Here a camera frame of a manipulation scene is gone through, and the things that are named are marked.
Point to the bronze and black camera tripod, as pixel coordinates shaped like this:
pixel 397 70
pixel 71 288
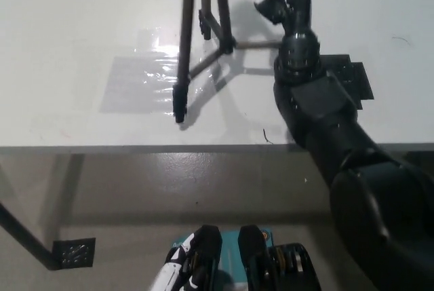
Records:
pixel 184 50

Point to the black floor mounting plate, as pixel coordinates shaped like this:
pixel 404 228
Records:
pixel 74 252

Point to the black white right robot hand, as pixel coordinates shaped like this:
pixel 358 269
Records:
pixel 300 2

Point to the clear plastic tape sheet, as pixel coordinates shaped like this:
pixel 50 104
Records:
pixel 142 87

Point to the black tape patch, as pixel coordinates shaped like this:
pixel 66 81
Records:
pixel 359 77

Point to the thin dark thread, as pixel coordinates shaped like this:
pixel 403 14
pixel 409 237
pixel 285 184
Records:
pixel 400 40

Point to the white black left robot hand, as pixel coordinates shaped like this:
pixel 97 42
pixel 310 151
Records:
pixel 181 248

